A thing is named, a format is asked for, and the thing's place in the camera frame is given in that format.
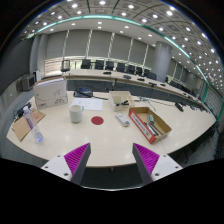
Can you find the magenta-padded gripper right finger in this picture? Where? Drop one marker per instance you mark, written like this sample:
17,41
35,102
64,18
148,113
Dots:
148,159

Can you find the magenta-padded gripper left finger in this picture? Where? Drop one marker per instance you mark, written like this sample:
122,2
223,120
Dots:
74,159

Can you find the clear plastic water bottle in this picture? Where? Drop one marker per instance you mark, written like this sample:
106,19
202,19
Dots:
35,128

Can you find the open red-sided cardboard box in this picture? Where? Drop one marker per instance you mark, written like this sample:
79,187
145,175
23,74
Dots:
141,128

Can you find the small teal tool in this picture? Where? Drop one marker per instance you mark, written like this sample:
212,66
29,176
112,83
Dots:
151,118

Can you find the white ceramic mug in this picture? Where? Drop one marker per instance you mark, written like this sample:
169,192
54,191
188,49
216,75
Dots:
75,114

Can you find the flat round red coaster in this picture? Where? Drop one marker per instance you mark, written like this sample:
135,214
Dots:
97,120

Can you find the white printed paper sheet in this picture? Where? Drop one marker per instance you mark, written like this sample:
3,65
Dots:
87,104

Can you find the small open white box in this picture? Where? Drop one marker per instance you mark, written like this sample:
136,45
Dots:
120,107

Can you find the black desk microphone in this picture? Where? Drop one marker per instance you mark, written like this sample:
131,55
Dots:
179,106

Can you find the flat brown cardboard sheet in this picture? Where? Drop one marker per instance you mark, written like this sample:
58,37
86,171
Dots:
20,129

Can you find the black handheld tool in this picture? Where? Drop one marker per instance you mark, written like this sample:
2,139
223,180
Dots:
122,103

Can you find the large white cardboard box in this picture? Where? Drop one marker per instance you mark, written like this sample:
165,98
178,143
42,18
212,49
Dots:
50,93

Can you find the black rectangular device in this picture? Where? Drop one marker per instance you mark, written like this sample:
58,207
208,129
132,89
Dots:
20,112

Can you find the long curved conference desk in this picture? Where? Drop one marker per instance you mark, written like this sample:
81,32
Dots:
116,76

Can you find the grey box monitor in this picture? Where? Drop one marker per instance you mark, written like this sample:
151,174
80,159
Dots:
28,82

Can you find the row of black office chairs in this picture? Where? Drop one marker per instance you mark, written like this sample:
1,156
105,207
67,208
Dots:
99,64

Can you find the round ceiling lights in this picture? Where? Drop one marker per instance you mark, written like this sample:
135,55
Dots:
124,14

